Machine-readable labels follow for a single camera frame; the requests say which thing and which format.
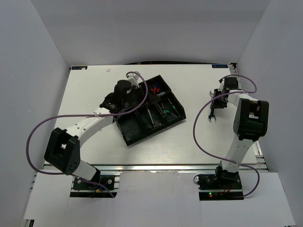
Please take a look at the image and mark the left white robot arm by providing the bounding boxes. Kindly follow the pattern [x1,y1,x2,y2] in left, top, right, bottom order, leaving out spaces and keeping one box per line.
[44,80,148,189]

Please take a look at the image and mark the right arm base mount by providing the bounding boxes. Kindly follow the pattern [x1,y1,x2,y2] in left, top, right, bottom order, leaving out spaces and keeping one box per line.
[193,174,244,201]

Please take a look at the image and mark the green black precision screwdriver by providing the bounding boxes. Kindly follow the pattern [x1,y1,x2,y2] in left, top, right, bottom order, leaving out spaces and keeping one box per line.
[161,103,170,121]

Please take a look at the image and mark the silver wrench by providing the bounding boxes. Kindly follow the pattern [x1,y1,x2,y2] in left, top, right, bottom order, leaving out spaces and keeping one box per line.
[208,91,216,123]

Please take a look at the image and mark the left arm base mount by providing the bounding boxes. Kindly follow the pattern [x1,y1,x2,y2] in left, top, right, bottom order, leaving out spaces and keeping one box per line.
[70,172,120,198]

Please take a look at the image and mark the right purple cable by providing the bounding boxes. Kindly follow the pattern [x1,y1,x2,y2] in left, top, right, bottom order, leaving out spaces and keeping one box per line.
[193,74,261,197]

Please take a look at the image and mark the black handle claw hammer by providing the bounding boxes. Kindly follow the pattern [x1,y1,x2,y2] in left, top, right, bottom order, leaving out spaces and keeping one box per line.
[147,105,163,129]

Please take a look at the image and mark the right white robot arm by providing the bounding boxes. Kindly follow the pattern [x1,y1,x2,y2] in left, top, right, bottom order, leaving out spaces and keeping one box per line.
[208,76,269,189]

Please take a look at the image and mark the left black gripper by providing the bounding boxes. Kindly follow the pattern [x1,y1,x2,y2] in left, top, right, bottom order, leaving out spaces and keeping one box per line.
[122,82,160,108]

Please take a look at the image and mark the black six-compartment tray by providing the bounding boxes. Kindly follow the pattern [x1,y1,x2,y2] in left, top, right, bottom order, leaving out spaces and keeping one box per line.
[114,75,186,146]

